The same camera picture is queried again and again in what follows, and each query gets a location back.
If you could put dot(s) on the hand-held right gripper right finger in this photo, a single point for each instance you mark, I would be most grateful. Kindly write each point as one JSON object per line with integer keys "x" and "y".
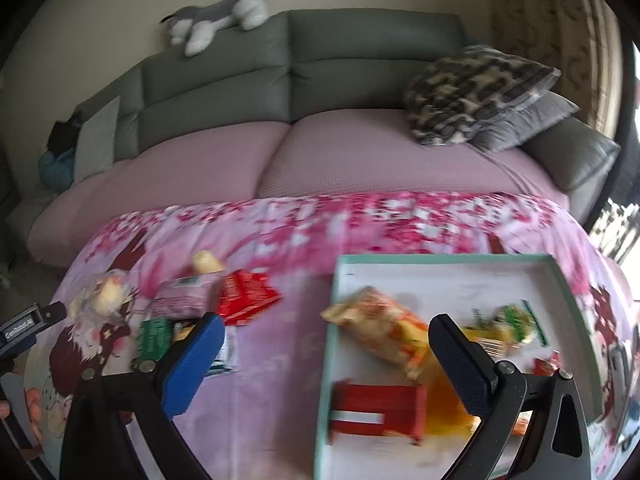
{"x": 465, "y": 365}

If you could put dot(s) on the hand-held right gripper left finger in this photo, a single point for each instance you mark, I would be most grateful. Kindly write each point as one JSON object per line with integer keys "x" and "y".
{"x": 192, "y": 360}

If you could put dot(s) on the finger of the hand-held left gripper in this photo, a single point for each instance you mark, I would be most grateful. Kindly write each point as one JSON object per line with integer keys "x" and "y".
{"x": 54, "y": 311}

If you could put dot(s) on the yellow snack packet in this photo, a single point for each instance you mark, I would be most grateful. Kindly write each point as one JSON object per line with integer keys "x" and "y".
{"x": 445, "y": 405}

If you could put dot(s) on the small green snack packet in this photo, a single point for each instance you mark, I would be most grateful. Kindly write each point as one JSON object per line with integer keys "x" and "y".
{"x": 515, "y": 322}

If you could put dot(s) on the white tray with teal rim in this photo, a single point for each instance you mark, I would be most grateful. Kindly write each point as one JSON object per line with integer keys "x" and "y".
{"x": 450, "y": 280}

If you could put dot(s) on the red snack box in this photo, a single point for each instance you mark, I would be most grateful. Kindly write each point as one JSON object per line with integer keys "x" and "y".
{"x": 380, "y": 410}

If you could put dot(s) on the golden snack packet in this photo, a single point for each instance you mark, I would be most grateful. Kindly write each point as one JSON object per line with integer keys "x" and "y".
{"x": 375, "y": 320}

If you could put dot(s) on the person's left hand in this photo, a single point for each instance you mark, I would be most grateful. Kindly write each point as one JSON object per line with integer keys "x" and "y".
{"x": 35, "y": 417}

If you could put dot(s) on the green white snack packet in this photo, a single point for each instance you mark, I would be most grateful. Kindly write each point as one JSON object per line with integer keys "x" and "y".
{"x": 227, "y": 355}

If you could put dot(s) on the green snack box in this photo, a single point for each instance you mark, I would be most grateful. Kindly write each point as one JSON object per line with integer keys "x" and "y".
{"x": 152, "y": 337}

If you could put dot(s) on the clear bag of yellow bread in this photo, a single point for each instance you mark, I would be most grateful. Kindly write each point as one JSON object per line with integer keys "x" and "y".
{"x": 107, "y": 295}

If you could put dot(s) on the pink snack packet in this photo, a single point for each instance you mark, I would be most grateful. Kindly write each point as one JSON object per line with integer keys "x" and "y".
{"x": 182, "y": 297}

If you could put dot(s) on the small red snack packet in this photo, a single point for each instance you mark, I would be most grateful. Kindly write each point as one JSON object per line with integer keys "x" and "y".
{"x": 547, "y": 362}

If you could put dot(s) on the red foil snack packet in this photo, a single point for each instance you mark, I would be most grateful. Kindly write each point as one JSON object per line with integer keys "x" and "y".
{"x": 247, "y": 297}

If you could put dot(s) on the printed pink blanket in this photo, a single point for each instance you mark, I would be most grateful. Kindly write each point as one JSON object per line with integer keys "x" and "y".
{"x": 280, "y": 335}

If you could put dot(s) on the yellow bun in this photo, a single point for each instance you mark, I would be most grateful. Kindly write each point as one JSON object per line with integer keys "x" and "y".
{"x": 207, "y": 262}

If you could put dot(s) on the teal cloth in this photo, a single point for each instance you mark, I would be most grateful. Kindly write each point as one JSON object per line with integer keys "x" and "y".
{"x": 56, "y": 172}

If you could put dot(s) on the black cloth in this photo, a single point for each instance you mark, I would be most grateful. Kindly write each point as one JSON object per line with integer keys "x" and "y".
{"x": 65, "y": 135}

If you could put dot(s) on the light grey pillow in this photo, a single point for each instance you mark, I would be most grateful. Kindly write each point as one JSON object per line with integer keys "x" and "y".
{"x": 97, "y": 140}

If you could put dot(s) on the pink sofa cover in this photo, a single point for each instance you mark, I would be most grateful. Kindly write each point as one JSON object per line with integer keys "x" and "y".
{"x": 200, "y": 170}

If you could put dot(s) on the grey cushion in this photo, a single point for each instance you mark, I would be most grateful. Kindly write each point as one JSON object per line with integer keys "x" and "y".
{"x": 530, "y": 125}

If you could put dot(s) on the black beige patterned cushion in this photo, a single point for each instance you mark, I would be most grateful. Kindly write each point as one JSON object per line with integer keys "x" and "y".
{"x": 470, "y": 95}

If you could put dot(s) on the grey white plush toy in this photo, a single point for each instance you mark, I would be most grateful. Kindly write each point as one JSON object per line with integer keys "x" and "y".
{"x": 200, "y": 30}

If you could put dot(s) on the grey leather sofa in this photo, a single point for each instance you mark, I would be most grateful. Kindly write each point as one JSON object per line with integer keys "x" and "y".
{"x": 350, "y": 60}

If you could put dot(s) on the beige patterned curtain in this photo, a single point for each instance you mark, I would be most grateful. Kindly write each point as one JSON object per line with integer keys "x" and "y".
{"x": 550, "y": 25}

